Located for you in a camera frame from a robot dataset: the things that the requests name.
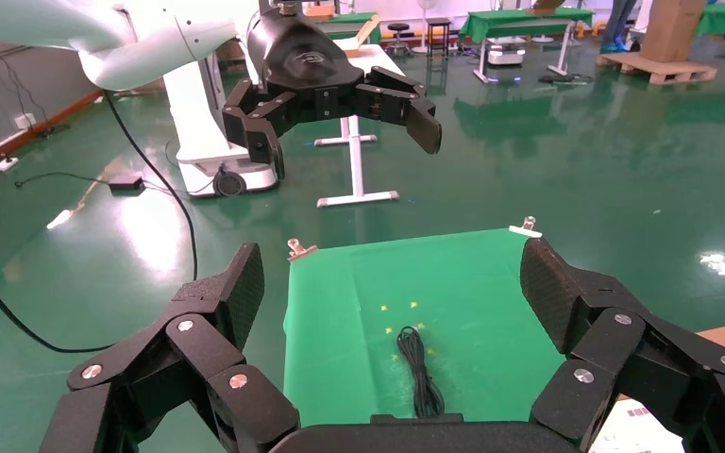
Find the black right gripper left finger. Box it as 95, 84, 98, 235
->
40, 242, 301, 453

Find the long green covered table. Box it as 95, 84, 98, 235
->
458, 7, 596, 85

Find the black square side table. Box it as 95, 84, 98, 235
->
425, 16, 453, 59

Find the copper metal binder clip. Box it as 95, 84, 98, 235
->
286, 237, 319, 263

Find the green tablecloth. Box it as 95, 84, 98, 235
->
282, 227, 567, 428

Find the wooden pallet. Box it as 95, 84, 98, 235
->
596, 51, 719, 86

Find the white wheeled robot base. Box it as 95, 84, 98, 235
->
161, 59, 280, 199

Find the black power adapter brick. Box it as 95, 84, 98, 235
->
107, 173, 145, 193

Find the white mobile robot platform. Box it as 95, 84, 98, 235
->
485, 36, 531, 68

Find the white standing fan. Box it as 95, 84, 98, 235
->
412, 0, 440, 55

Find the tall brown cardboard carton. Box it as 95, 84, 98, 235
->
640, 0, 709, 64

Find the person in blue trousers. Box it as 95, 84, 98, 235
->
599, 0, 640, 55

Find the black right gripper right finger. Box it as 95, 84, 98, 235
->
518, 237, 725, 453

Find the white metal binder clip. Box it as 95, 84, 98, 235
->
508, 215, 544, 240

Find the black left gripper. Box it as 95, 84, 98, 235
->
221, 6, 444, 182

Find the black round stool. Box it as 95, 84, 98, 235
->
386, 22, 413, 59

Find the white desk with metal legs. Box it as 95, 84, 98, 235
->
312, 43, 409, 210

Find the thick black power cable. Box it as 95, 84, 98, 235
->
0, 90, 200, 356

